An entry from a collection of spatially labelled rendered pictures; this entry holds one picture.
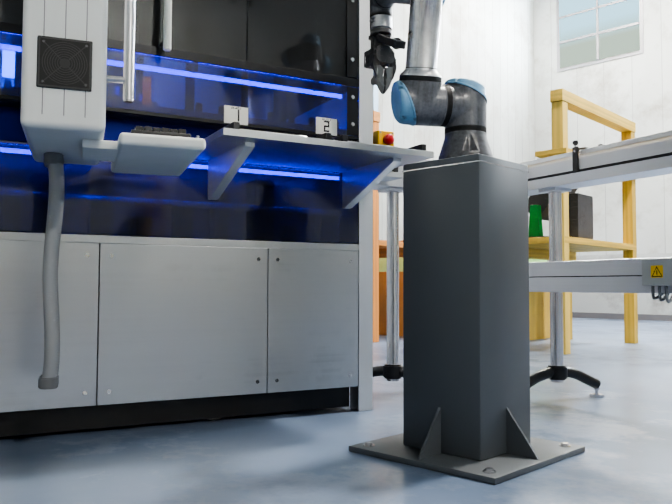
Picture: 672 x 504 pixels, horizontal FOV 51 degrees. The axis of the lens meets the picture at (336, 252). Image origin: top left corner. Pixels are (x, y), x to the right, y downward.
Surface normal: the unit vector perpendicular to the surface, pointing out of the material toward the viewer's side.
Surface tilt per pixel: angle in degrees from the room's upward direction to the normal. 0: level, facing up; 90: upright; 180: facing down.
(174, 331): 90
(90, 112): 90
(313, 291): 90
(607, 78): 90
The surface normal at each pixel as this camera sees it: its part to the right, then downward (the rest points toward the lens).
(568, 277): -0.88, -0.03
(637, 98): -0.70, -0.04
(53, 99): 0.34, -0.04
